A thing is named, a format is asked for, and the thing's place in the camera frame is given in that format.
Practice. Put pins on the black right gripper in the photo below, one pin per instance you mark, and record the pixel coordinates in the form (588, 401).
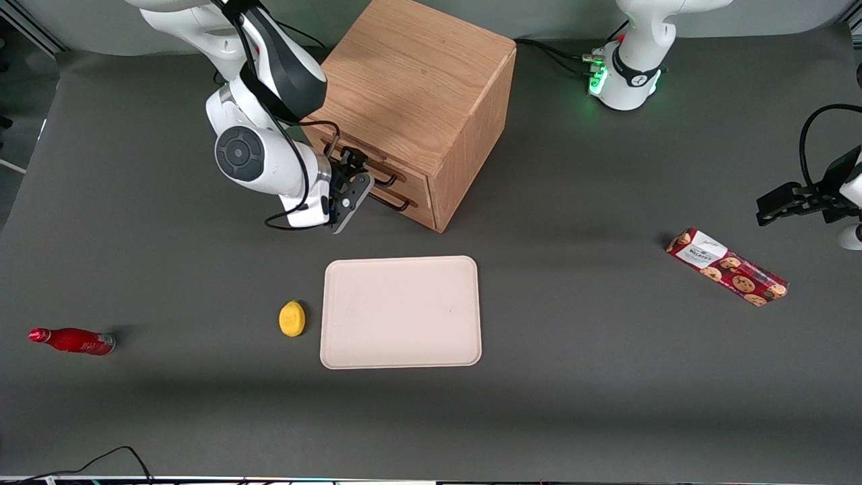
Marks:
(341, 172)

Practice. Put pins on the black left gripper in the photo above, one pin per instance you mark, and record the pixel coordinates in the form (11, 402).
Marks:
(825, 196)

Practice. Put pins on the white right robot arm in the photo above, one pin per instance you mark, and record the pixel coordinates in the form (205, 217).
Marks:
(262, 101)

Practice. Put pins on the wooden drawer front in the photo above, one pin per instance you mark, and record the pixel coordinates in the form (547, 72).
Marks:
(424, 212)
(411, 185)

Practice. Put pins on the oak wooden drawer cabinet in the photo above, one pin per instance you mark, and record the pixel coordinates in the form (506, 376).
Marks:
(424, 81)

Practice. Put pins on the red cookie box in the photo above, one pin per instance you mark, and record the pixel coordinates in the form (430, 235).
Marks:
(727, 267)

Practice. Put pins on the beige rectangular tray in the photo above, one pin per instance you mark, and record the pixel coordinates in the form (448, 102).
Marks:
(401, 312)

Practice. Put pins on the yellow lemon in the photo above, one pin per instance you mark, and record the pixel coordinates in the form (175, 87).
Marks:
(291, 318)

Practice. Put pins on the red bottle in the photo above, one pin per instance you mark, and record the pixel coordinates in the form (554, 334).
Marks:
(74, 341)

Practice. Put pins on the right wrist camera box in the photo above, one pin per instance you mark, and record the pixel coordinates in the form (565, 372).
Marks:
(306, 212)

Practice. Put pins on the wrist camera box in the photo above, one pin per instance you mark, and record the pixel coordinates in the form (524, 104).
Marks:
(306, 212)
(852, 237)

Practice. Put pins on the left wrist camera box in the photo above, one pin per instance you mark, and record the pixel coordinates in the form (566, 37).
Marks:
(852, 237)

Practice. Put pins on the aluminium frame profile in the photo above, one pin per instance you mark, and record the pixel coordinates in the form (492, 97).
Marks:
(34, 34)

